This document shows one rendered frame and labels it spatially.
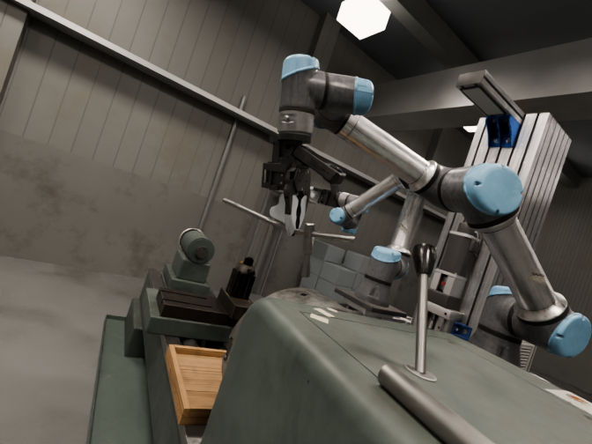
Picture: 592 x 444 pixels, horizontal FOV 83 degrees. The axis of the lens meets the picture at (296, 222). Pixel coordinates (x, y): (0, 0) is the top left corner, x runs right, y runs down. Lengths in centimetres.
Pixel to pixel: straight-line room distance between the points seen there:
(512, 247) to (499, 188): 15
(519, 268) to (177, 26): 466
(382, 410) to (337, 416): 4
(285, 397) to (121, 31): 467
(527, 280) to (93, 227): 443
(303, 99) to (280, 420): 55
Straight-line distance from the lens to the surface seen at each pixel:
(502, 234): 91
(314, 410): 37
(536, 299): 101
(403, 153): 90
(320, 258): 542
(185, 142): 480
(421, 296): 46
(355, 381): 34
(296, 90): 70
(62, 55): 476
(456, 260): 135
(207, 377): 105
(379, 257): 141
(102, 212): 470
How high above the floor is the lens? 137
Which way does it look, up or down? level
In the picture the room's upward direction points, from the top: 19 degrees clockwise
